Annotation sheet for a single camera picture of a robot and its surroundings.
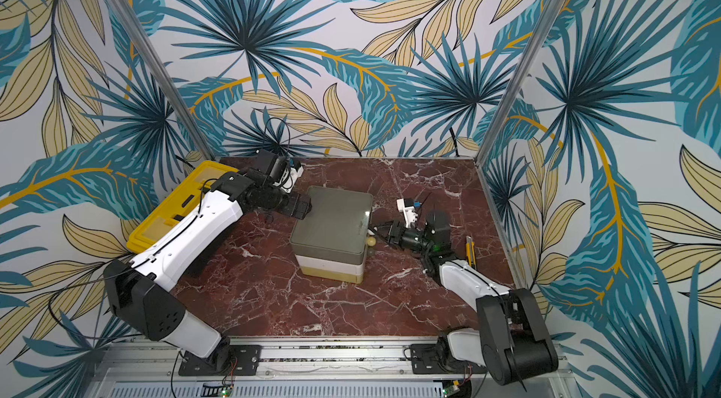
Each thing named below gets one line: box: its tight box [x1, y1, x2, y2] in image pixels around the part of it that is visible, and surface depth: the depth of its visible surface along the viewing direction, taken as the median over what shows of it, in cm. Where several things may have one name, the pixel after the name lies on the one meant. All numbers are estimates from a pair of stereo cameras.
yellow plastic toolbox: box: [125, 160, 240, 255], surface depth 85 cm
